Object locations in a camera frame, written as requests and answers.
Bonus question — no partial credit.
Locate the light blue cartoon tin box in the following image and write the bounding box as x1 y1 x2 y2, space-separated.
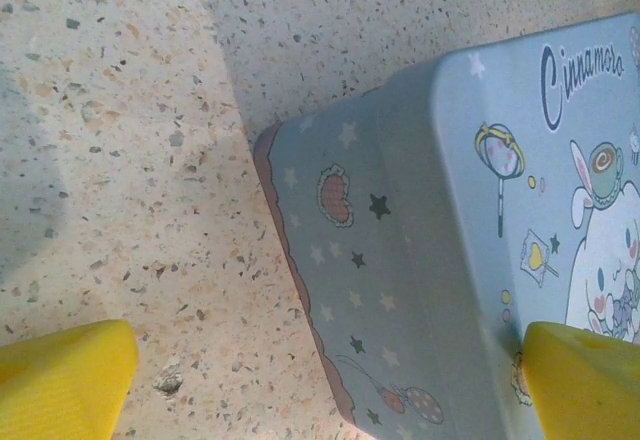
252 9 640 440

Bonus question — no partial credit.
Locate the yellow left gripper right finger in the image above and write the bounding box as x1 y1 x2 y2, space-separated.
522 322 640 440

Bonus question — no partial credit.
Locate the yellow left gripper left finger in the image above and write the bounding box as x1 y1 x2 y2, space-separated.
0 318 140 440

